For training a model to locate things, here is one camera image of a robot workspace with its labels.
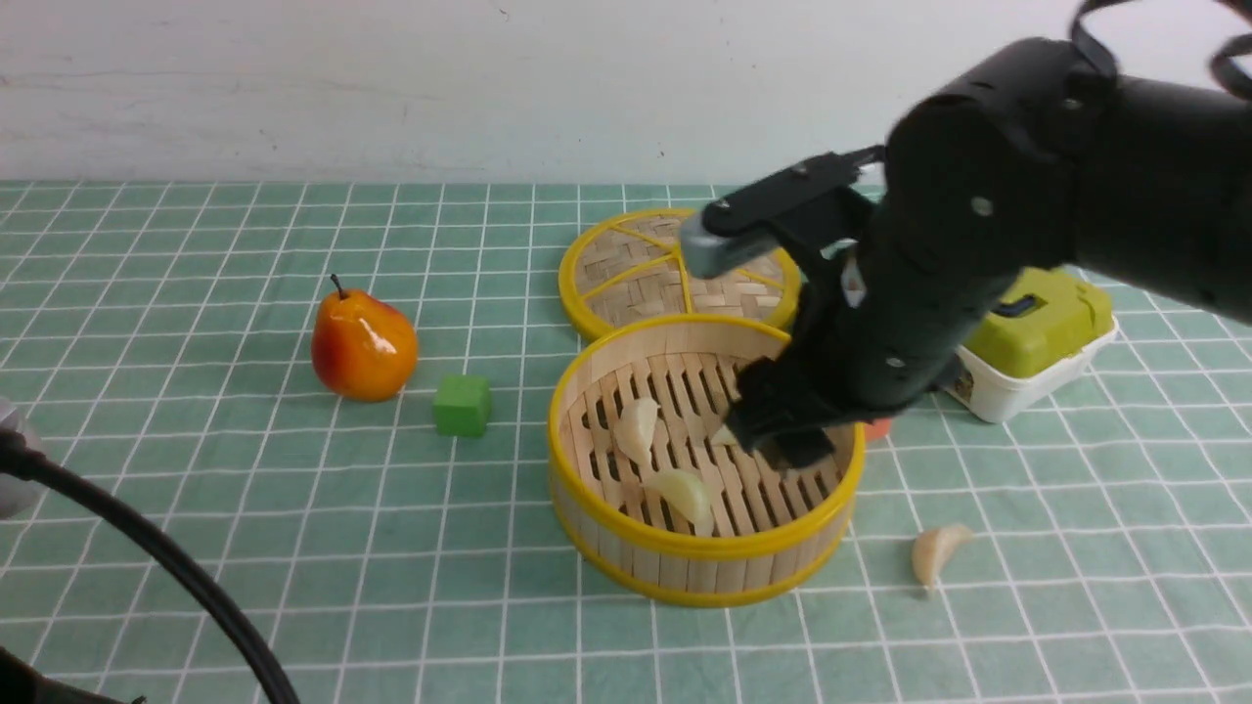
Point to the orange foam cube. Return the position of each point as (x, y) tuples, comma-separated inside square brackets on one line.
[(877, 429)]

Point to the pale green dumpling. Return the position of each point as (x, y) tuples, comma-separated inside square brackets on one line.
[(723, 437)]

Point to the pale yellow dumpling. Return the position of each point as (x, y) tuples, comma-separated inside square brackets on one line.
[(686, 493)]

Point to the green lidded white lunchbox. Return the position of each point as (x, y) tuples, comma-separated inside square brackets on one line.
[(1045, 332)]

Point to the orange red toy pear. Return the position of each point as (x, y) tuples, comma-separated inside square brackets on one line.
[(361, 348)]

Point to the woven bamboo steamer lid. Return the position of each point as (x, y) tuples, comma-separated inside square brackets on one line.
[(629, 268)]

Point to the bamboo steamer tray yellow rim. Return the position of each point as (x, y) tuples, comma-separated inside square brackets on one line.
[(772, 530)]

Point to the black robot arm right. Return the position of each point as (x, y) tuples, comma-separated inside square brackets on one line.
[(1041, 156)]

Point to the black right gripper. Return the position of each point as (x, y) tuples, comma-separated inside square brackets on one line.
[(892, 289)]

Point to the cream white dumpling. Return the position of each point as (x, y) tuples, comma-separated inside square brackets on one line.
[(933, 549)]

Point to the green foam cube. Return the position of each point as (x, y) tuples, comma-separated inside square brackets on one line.
[(462, 405)]

